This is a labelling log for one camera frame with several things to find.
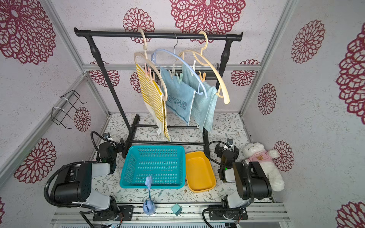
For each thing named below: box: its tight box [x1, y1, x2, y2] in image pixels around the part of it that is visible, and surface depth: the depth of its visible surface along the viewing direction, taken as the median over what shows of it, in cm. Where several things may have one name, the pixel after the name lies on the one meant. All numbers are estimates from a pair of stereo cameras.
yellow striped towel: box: [135, 63, 171, 142], surface depth 76 cm
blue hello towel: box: [159, 67, 197, 126], surface depth 72 cm
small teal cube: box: [171, 203, 183, 217], surface depth 76 cm
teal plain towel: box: [181, 64, 219, 133], surface depth 72 cm
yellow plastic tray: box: [185, 151, 217, 193], surface depth 90 cm
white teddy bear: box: [241, 142, 285, 192], surface depth 89 cm
